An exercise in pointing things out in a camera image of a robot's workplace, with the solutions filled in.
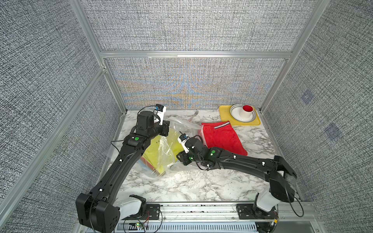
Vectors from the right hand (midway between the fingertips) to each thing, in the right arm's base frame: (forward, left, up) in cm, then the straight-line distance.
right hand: (178, 151), depth 78 cm
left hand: (+11, +3, +13) cm, 17 cm away
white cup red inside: (+37, -49, -9) cm, 62 cm away
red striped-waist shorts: (+16, -27, -8) cm, 33 cm away
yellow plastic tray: (+39, -35, -16) cm, 55 cm away
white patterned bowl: (+43, -44, -16) cm, 63 cm away
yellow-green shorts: (-2, +8, +4) cm, 9 cm away
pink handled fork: (+42, -12, -17) cm, 47 cm away
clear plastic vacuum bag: (+9, -2, +12) cm, 15 cm away
